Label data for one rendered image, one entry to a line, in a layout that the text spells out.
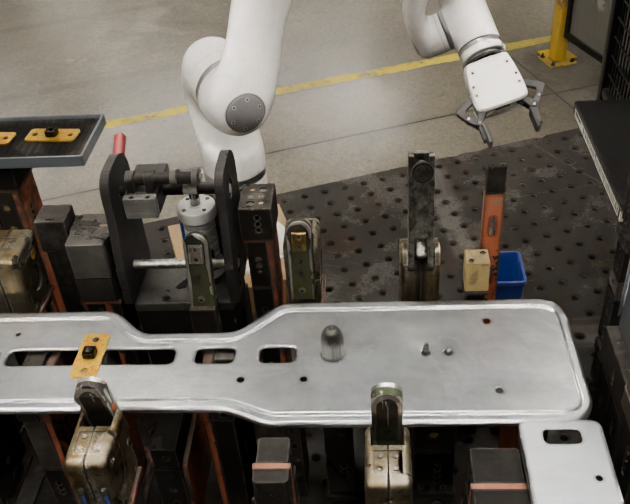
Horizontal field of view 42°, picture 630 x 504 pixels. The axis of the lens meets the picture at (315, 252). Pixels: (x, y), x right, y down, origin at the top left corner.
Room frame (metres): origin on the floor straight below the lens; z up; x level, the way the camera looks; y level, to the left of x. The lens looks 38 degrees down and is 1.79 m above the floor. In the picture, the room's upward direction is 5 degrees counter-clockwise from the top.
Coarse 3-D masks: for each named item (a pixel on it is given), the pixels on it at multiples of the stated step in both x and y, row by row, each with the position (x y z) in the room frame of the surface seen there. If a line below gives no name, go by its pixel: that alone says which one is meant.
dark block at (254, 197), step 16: (256, 192) 1.03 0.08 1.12; (272, 192) 1.02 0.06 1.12; (240, 208) 0.99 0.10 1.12; (256, 208) 0.98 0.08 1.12; (272, 208) 1.00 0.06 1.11; (240, 224) 0.99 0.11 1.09; (256, 224) 0.99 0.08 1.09; (272, 224) 0.98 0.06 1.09; (256, 240) 0.99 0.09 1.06; (272, 240) 0.98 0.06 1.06; (256, 256) 0.99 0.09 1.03; (272, 256) 0.99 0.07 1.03; (256, 272) 0.99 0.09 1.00; (272, 272) 0.99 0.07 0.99; (256, 288) 0.99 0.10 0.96; (272, 288) 0.99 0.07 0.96; (256, 304) 0.99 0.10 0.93; (272, 304) 0.99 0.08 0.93; (272, 352) 0.99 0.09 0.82; (288, 352) 1.01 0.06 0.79
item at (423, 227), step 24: (408, 168) 0.93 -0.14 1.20; (432, 168) 0.91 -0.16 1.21; (408, 192) 0.93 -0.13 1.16; (432, 192) 0.92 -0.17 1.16; (408, 216) 0.92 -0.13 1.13; (432, 216) 0.92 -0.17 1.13; (408, 240) 0.92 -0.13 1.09; (432, 240) 0.91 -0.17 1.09; (408, 264) 0.91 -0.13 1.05; (432, 264) 0.91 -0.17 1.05
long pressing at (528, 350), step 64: (0, 320) 0.92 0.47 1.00; (64, 320) 0.91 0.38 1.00; (256, 320) 0.87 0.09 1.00; (320, 320) 0.86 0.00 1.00; (384, 320) 0.85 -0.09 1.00; (448, 320) 0.84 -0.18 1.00; (512, 320) 0.83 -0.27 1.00; (0, 384) 0.79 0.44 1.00; (64, 384) 0.78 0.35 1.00; (128, 384) 0.77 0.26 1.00; (192, 384) 0.76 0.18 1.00; (256, 384) 0.75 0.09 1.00; (320, 384) 0.74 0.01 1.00; (448, 384) 0.72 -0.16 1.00; (512, 384) 0.71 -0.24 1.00; (576, 384) 0.70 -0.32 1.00
